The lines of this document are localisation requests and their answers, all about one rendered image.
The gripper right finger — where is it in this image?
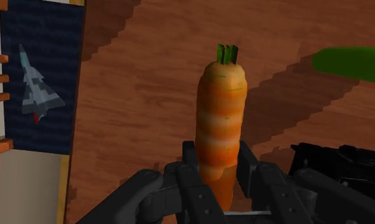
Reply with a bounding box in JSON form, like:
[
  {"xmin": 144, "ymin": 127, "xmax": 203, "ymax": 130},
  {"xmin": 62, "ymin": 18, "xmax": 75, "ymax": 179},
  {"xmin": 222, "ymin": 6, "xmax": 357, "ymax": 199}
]
[{"xmin": 236, "ymin": 141, "xmax": 375, "ymax": 224}]

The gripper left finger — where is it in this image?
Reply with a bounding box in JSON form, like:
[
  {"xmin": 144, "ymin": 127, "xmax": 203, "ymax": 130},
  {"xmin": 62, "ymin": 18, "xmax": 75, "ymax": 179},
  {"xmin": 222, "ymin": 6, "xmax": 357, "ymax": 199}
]
[{"xmin": 76, "ymin": 141, "xmax": 229, "ymax": 224}]

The orange carrot with green stub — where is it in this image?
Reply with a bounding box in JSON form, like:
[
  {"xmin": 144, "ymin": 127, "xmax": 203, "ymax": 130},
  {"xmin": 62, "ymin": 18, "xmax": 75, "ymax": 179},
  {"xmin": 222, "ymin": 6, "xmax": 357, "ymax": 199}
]
[{"xmin": 194, "ymin": 44, "xmax": 249, "ymax": 213}]

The black angular device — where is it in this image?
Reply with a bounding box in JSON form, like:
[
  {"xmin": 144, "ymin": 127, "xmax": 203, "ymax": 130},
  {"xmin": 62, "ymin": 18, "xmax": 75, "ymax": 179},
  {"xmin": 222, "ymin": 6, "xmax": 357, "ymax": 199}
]
[{"xmin": 289, "ymin": 143, "xmax": 375, "ymax": 202}]

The brown wooden table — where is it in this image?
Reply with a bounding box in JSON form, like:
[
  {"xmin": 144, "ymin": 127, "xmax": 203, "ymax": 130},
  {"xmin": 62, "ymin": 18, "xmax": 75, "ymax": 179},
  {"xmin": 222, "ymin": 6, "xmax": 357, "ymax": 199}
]
[{"xmin": 63, "ymin": 0, "xmax": 375, "ymax": 224}]

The green cucumber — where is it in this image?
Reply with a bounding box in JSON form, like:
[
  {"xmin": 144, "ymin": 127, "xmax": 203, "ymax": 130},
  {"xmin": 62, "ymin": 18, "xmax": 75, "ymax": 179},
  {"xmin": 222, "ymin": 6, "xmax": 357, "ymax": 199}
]
[{"xmin": 312, "ymin": 46, "xmax": 375, "ymax": 84}]

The grey toy jet plane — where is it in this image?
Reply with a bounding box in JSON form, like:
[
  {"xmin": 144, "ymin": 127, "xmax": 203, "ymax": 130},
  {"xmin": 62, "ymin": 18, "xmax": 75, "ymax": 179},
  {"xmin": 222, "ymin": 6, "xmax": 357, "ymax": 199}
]
[{"xmin": 18, "ymin": 43, "xmax": 66, "ymax": 125}]

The dark blue rug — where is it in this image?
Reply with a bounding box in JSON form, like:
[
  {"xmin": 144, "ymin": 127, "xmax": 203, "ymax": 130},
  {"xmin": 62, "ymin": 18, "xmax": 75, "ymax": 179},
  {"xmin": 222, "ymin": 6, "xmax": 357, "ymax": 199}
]
[{"xmin": 0, "ymin": 0, "xmax": 85, "ymax": 155}]

